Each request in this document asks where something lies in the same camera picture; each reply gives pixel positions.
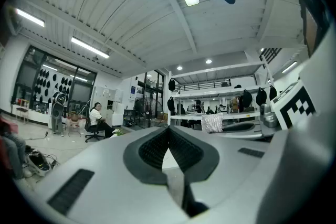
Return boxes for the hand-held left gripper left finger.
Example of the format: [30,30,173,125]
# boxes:
[14,125,190,224]

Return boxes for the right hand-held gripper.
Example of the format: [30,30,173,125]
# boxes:
[209,80,318,140]

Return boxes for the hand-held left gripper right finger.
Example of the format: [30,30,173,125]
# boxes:
[169,125,275,224]

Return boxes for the silver glitter sponge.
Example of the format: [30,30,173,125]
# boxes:
[201,112,224,133]

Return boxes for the white metal shelving rack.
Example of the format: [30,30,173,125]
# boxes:
[169,61,277,137]

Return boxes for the black office chair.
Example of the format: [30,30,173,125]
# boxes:
[84,116,106,143]

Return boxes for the black metal railing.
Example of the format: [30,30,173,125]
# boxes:
[174,79,232,92]

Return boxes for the wicker chair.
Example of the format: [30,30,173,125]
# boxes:
[67,111,82,137]

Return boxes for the white metal lockers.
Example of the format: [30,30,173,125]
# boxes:
[92,86,117,124]

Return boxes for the grey backpack unit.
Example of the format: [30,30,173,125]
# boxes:
[52,91,69,109]

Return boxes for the black framed glass door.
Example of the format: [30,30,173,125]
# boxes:
[137,69,166,127]

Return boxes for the white helmet device with cables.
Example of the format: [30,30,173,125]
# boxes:
[26,151,54,178]

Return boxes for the wall of black caps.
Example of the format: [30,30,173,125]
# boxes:
[33,68,74,103]

